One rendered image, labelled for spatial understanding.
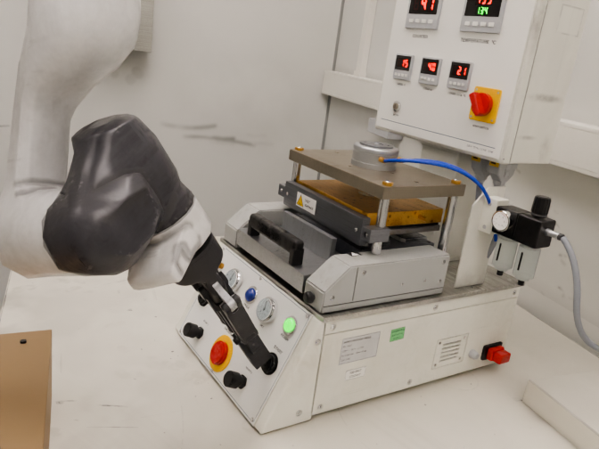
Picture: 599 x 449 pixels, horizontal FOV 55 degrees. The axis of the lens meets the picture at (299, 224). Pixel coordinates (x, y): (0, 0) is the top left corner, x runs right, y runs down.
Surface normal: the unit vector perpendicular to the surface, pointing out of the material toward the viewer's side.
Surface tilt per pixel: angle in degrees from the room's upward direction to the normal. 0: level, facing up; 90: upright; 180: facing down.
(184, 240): 72
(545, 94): 90
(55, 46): 117
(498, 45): 90
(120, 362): 0
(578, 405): 0
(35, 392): 5
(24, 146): 78
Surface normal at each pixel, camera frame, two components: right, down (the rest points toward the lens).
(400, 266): 0.53, 0.32
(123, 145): 0.66, 0.04
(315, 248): -0.84, 0.06
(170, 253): -0.36, -0.51
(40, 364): 0.06, -0.97
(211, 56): 0.35, 0.32
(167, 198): 0.86, 0.14
